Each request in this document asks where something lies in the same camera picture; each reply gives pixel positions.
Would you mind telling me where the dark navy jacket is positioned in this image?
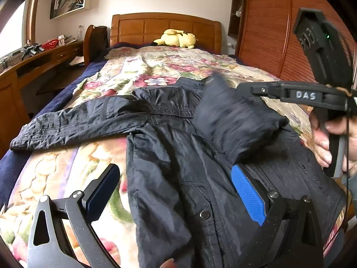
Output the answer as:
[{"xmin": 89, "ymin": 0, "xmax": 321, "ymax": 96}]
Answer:
[{"xmin": 10, "ymin": 73, "xmax": 346, "ymax": 267}]

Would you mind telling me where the person's right hand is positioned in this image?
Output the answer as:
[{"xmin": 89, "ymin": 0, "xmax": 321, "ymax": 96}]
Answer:
[{"xmin": 309, "ymin": 111, "xmax": 357, "ymax": 176}]

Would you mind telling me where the person's left hand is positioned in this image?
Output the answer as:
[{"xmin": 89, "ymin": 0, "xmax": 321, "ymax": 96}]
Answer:
[{"xmin": 160, "ymin": 258, "xmax": 177, "ymax": 268}]

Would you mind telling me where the floral quilt bedspread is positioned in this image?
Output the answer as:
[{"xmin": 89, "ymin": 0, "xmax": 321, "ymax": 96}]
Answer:
[{"xmin": 1, "ymin": 46, "xmax": 347, "ymax": 267}]

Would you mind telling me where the wooden louvered wardrobe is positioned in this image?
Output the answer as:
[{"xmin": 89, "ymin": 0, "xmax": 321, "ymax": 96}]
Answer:
[{"xmin": 228, "ymin": 0, "xmax": 356, "ymax": 82}]

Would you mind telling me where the navy blue bed sheet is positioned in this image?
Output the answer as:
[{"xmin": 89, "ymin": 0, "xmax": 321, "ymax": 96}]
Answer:
[{"xmin": 0, "ymin": 42, "xmax": 156, "ymax": 207}]

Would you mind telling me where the yellow plush toy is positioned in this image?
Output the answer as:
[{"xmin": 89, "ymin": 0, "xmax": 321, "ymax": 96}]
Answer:
[{"xmin": 154, "ymin": 29, "xmax": 197, "ymax": 49}]

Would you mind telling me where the wooden desk with cabinets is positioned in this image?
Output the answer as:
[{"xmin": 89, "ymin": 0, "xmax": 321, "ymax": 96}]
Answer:
[{"xmin": 0, "ymin": 42, "xmax": 83, "ymax": 156}]

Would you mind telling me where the wooden bed headboard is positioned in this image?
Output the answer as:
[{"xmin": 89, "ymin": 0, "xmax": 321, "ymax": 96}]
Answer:
[{"xmin": 109, "ymin": 12, "xmax": 223, "ymax": 54}]

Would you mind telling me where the dark wooden chair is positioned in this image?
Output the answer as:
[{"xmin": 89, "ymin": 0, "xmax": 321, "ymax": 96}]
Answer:
[{"xmin": 83, "ymin": 25, "xmax": 109, "ymax": 67}]

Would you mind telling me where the clear plastic bottle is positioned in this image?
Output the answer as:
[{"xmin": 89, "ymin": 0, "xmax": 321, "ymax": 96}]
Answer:
[{"xmin": 77, "ymin": 25, "xmax": 84, "ymax": 41}]

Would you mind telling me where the red basket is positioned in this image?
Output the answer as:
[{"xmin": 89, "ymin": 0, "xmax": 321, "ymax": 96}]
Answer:
[{"xmin": 41, "ymin": 39, "xmax": 59, "ymax": 51}]

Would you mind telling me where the white carton on desk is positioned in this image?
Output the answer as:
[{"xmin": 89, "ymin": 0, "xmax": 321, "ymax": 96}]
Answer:
[{"xmin": 58, "ymin": 35, "xmax": 65, "ymax": 46}]

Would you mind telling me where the window with wooden frame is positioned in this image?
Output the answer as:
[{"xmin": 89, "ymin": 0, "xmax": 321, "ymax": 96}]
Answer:
[{"xmin": 1, "ymin": 0, "xmax": 39, "ymax": 57}]

